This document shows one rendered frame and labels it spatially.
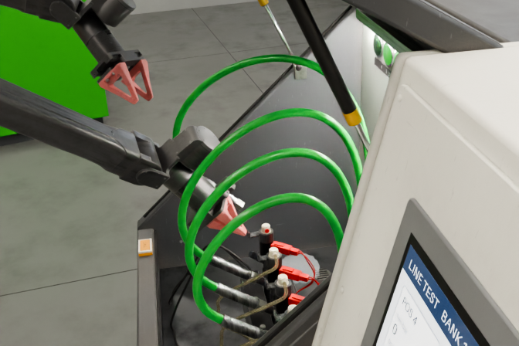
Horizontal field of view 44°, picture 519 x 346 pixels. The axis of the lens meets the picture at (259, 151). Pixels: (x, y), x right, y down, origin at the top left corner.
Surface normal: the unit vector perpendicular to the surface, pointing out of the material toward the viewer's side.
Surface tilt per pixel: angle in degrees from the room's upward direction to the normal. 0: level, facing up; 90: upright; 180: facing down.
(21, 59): 90
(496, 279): 76
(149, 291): 0
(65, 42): 90
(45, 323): 0
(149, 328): 0
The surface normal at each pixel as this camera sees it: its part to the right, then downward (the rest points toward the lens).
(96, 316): -0.04, -0.90
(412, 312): -0.97, -0.11
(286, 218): 0.17, 0.43
